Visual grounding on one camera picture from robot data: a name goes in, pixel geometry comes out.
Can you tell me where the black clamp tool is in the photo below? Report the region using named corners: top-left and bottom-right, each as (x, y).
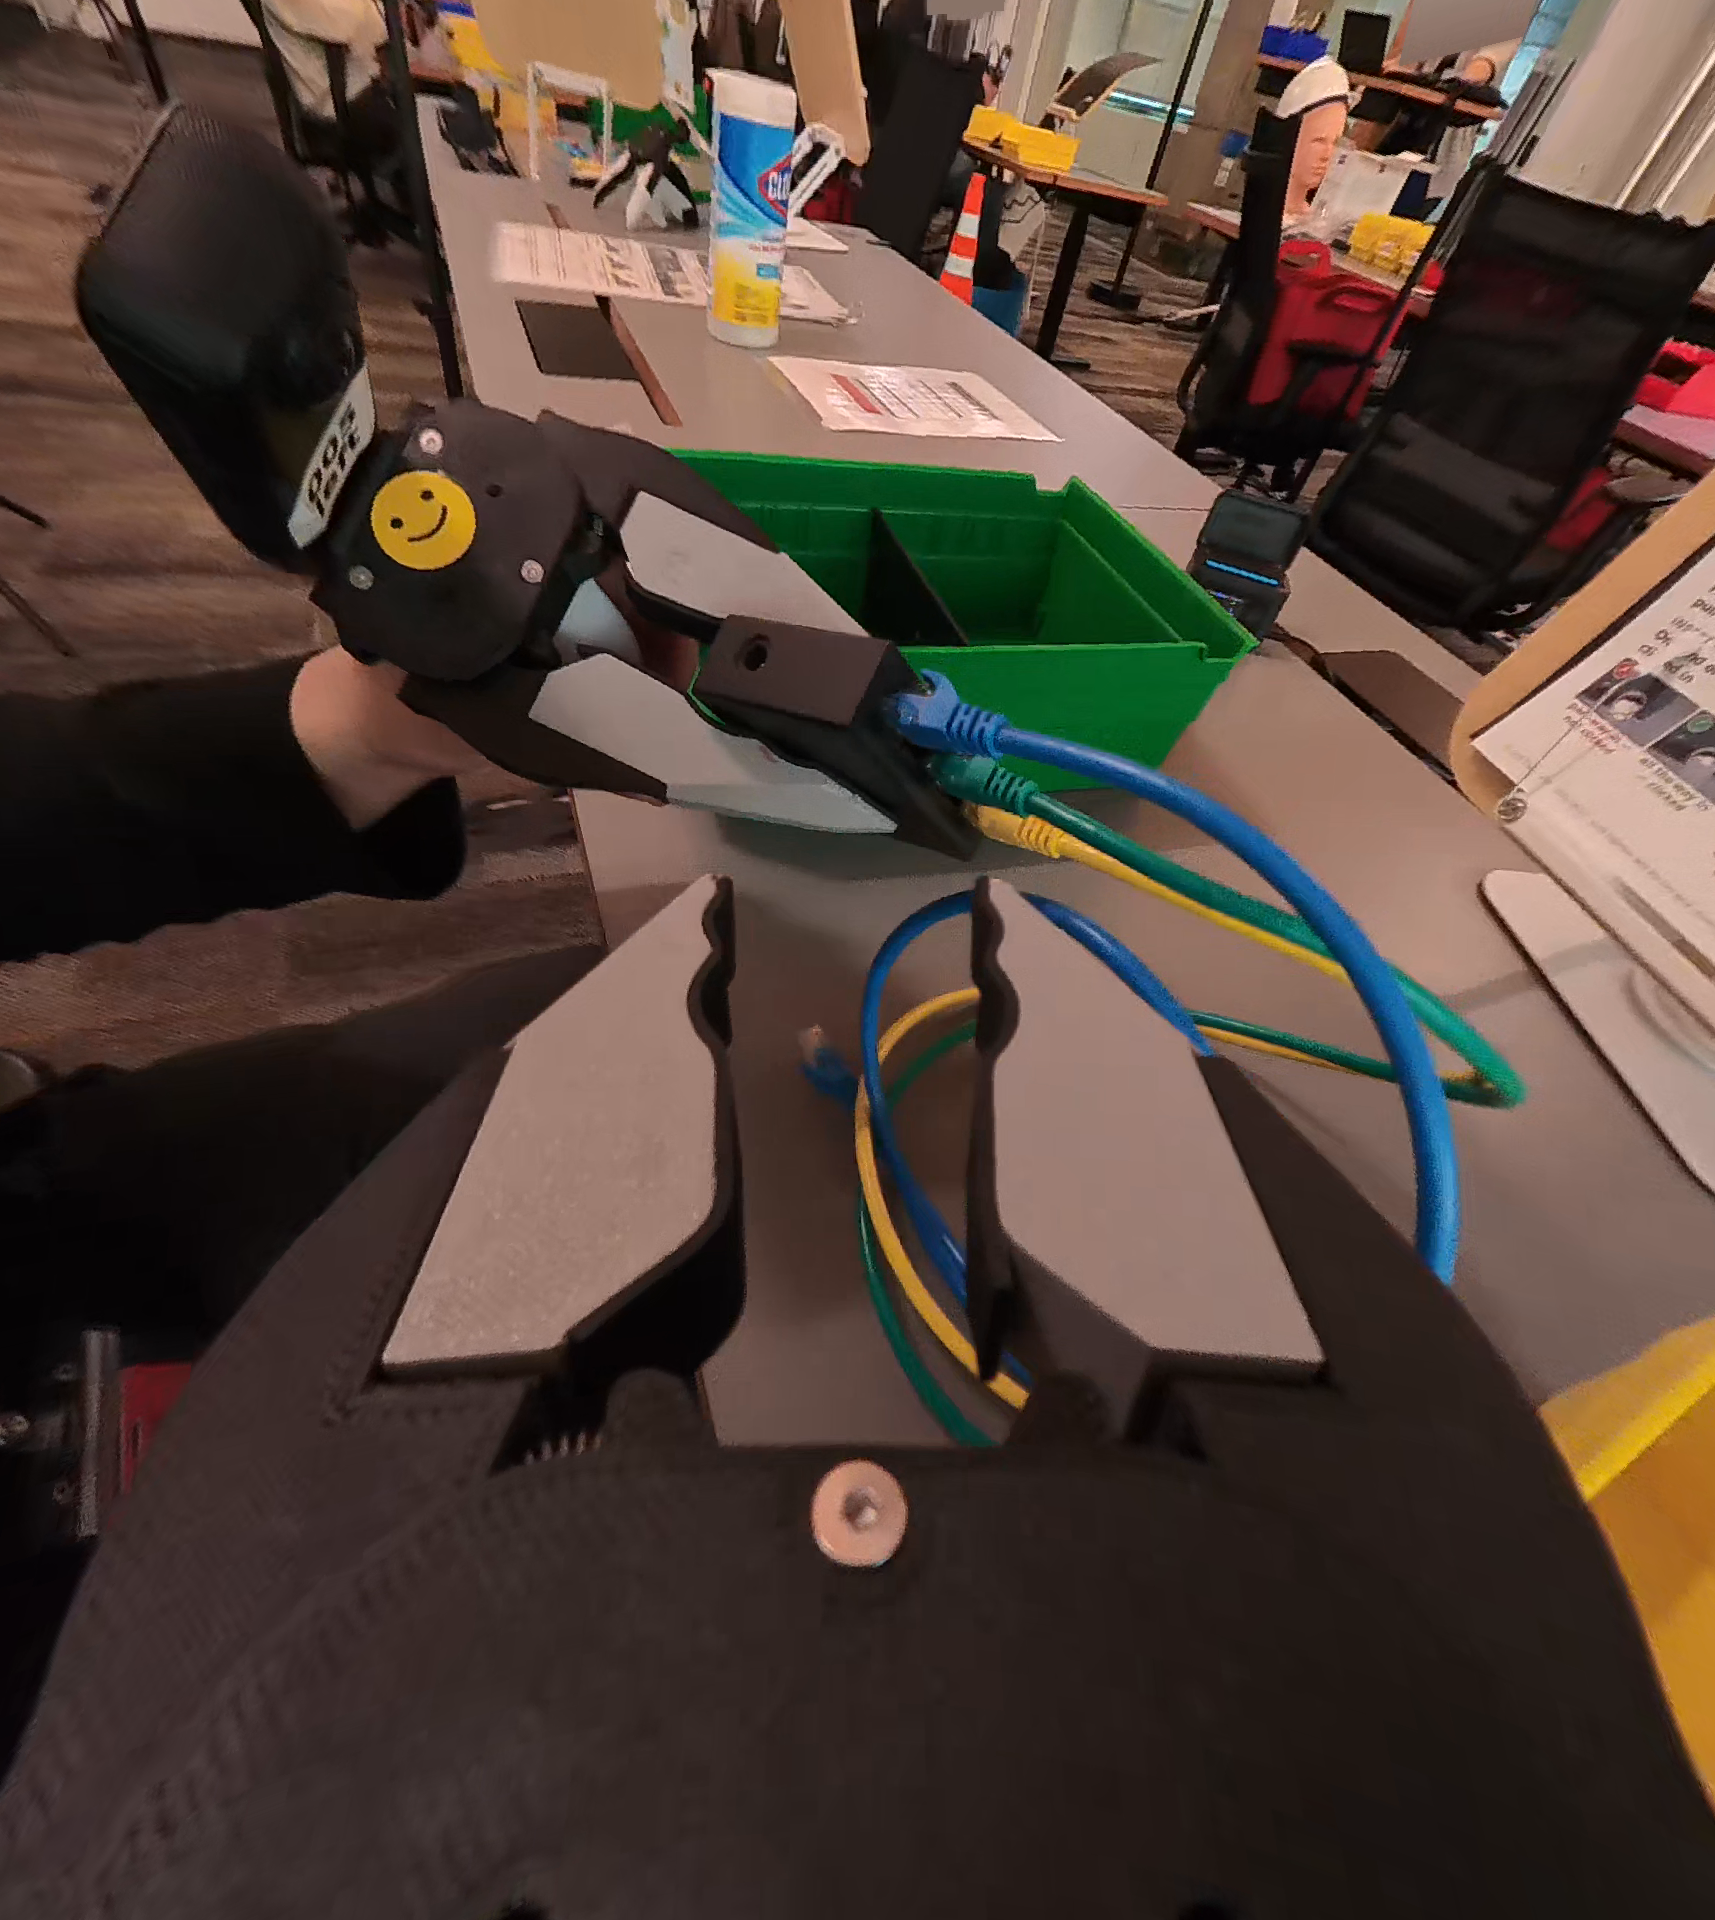
top-left (590, 120), bottom-right (702, 230)

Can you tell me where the yellow ethernet cable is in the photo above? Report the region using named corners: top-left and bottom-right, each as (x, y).
top-left (852, 807), bottom-right (1490, 1413)

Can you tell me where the red and black chair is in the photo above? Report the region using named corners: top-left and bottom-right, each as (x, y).
top-left (1180, 104), bottom-right (1430, 499)

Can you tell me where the yellow parts box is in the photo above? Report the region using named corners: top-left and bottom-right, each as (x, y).
top-left (966, 104), bottom-right (1084, 180)
top-left (1314, 211), bottom-right (1436, 280)

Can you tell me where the green plastic bin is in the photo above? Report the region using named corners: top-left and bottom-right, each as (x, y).
top-left (670, 447), bottom-right (1262, 791)

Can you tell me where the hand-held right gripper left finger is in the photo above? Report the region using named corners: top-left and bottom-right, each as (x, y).
top-left (378, 872), bottom-right (746, 1383)

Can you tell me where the white stand base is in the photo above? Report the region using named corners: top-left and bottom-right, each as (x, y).
top-left (1482, 871), bottom-right (1715, 1232)

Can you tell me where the mannequin head with helmet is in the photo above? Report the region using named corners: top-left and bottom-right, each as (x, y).
top-left (1274, 57), bottom-right (1362, 229)

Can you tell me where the green ethernet cable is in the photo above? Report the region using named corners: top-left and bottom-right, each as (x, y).
top-left (858, 755), bottom-right (1530, 1451)

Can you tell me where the black network switch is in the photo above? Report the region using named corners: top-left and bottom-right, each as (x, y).
top-left (690, 615), bottom-right (982, 861)

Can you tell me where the blue ethernet cable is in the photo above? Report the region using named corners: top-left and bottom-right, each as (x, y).
top-left (798, 673), bottom-right (1464, 1390)

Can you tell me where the paper sheet with red print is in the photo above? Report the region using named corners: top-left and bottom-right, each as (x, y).
top-left (768, 355), bottom-right (1064, 445)

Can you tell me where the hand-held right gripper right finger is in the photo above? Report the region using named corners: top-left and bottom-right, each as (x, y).
top-left (962, 876), bottom-right (1328, 1399)

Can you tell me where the black office chair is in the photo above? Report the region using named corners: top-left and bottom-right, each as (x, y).
top-left (1314, 164), bottom-right (1715, 633)

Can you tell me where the person's left forearm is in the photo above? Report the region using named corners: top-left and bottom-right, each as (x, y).
top-left (0, 661), bottom-right (470, 993)

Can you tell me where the wipes canister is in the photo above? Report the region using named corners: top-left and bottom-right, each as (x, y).
top-left (704, 66), bottom-right (800, 351)

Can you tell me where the printed instruction sheet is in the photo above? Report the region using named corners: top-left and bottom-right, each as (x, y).
top-left (1472, 464), bottom-right (1715, 1052)

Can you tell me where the person's left hand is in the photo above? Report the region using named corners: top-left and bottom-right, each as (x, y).
top-left (290, 645), bottom-right (502, 830)

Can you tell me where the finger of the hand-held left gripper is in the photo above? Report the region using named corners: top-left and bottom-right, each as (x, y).
top-left (528, 652), bottom-right (902, 839)
top-left (618, 488), bottom-right (872, 651)

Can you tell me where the paper sheet with pictures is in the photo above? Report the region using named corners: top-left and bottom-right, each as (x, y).
top-left (492, 222), bottom-right (852, 324)

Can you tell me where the small black device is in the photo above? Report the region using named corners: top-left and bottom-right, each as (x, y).
top-left (1190, 492), bottom-right (1312, 636)

